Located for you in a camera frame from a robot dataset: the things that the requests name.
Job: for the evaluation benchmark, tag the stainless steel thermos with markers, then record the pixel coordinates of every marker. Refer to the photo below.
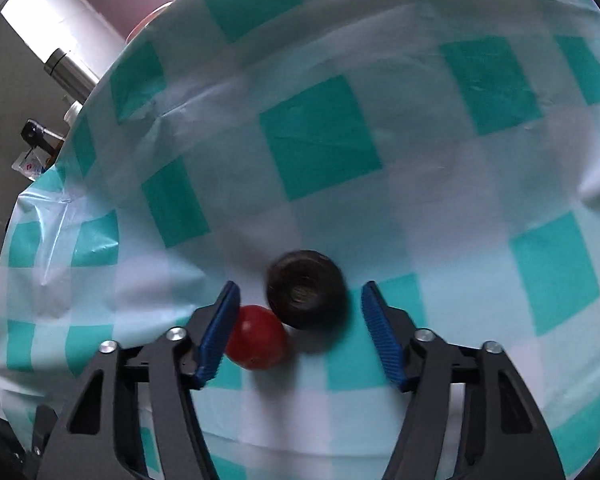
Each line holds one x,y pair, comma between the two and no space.
72,72

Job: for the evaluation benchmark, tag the dark passion fruit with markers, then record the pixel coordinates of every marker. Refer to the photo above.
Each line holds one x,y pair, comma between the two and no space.
305,292

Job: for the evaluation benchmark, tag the teal checkered tablecloth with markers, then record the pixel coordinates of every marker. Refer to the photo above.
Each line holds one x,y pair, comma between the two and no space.
380,135

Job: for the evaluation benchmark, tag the white snack packet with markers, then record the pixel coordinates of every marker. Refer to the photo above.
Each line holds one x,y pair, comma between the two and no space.
30,165

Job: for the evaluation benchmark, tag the dark glass bottle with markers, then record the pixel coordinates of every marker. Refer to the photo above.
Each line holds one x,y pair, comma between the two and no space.
40,135

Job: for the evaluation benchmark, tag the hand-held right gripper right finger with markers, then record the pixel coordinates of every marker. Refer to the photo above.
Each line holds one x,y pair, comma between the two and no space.
382,340

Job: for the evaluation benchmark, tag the red cherry tomato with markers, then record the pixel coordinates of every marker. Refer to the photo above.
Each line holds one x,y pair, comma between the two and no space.
255,337

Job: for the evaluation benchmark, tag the white jar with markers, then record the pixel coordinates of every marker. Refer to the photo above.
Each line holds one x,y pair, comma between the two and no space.
72,110

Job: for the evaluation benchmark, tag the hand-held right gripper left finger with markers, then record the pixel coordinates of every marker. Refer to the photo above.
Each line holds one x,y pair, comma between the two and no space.
220,335

